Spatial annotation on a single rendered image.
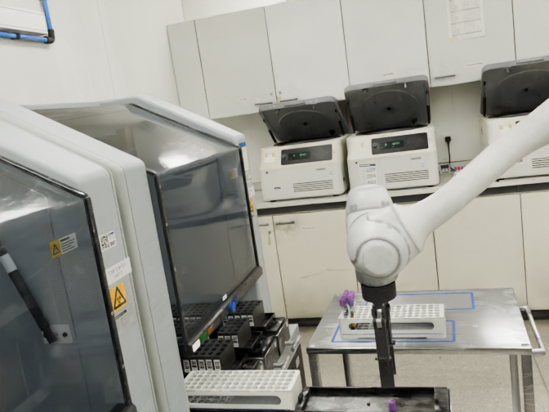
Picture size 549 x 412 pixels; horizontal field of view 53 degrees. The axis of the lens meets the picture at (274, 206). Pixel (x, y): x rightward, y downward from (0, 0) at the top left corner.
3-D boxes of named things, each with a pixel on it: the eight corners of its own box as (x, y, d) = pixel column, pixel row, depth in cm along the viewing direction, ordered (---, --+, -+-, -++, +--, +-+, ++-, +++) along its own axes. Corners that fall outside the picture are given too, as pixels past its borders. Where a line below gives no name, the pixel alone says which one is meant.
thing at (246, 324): (246, 335, 174) (243, 317, 173) (252, 335, 173) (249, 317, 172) (233, 351, 163) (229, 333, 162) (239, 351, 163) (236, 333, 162)
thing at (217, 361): (229, 357, 160) (226, 338, 159) (236, 357, 159) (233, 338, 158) (215, 378, 149) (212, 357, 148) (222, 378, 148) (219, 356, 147)
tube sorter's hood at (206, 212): (12, 360, 144) (-46, 116, 133) (129, 282, 201) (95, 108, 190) (192, 357, 130) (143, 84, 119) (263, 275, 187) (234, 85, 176)
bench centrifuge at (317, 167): (262, 203, 370) (247, 107, 359) (287, 187, 428) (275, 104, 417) (344, 196, 352) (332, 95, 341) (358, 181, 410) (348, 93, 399)
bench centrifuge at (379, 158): (350, 195, 352) (336, 86, 340) (359, 180, 411) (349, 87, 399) (440, 186, 337) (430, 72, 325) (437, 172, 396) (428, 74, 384)
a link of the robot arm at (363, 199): (349, 251, 125) (350, 268, 112) (341, 184, 122) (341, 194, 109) (397, 246, 123) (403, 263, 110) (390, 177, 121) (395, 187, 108)
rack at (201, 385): (179, 413, 137) (175, 390, 136) (194, 391, 146) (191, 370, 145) (294, 414, 128) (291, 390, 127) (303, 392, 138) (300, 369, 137)
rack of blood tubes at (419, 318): (340, 338, 162) (337, 319, 161) (345, 324, 171) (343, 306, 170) (445, 338, 152) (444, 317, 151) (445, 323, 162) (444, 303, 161)
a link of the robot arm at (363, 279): (350, 263, 116) (354, 290, 117) (395, 260, 113) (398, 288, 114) (356, 251, 124) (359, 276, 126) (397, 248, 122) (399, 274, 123)
